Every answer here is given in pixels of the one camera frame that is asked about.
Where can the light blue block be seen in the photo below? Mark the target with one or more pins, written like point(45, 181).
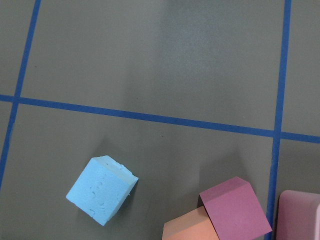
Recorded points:
point(102, 188)

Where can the orange foam block near red bin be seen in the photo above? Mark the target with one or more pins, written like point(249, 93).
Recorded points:
point(194, 225)

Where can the magenta foam block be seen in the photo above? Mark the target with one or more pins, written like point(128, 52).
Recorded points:
point(234, 210)

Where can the dark pink foam block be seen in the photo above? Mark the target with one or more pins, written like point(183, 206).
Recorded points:
point(298, 216)

